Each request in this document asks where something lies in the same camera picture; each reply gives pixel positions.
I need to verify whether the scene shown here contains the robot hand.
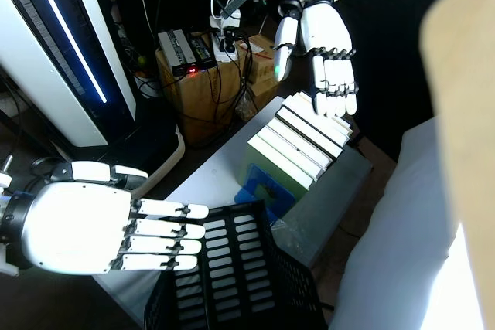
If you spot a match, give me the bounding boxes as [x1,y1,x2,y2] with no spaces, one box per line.
[272,0,360,119]
[19,159,211,276]

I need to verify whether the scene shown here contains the cardboard box with red label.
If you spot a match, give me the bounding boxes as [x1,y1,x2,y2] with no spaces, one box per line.
[237,34,289,109]

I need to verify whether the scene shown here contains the black Century book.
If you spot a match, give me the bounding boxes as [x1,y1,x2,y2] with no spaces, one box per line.
[288,91,353,134]

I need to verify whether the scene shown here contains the cream paperback book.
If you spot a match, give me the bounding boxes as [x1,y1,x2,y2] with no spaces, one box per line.
[282,100,351,141]

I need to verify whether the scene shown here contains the white K book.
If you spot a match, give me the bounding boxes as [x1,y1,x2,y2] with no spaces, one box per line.
[275,108,345,151]

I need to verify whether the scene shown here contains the white power strip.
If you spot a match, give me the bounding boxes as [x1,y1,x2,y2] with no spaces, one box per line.
[210,15,243,63]

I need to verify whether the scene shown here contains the white rounded tower base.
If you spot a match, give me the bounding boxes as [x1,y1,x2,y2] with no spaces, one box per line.
[49,113,187,200]

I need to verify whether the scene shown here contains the pale green book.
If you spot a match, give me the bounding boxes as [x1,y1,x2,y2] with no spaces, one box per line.
[246,138,318,195]

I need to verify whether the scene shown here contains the beige blurred board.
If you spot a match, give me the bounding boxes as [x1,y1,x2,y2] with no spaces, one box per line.
[419,0,495,330]

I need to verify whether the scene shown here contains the large brown cardboard box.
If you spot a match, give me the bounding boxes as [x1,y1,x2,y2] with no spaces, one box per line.
[155,46,248,146]

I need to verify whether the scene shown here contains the silver power supply unit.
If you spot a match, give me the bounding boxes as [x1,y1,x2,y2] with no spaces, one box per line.
[157,28,218,77]

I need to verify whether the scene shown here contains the white tower with light strip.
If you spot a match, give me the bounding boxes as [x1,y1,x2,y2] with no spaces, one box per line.
[0,0,137,149]

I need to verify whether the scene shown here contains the black mesh file rack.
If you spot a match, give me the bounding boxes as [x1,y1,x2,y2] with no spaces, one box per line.
[143,199,329,330]

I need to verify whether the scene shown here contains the blue metal bookend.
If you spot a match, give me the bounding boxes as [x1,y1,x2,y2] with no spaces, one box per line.
[234,163,298,223]

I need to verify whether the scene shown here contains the white backdrop sheet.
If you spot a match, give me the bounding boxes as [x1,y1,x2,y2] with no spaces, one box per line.
[328,115,495,330]

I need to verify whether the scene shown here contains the grey cable adapter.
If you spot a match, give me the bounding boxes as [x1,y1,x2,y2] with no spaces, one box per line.
[220,0,249,19]

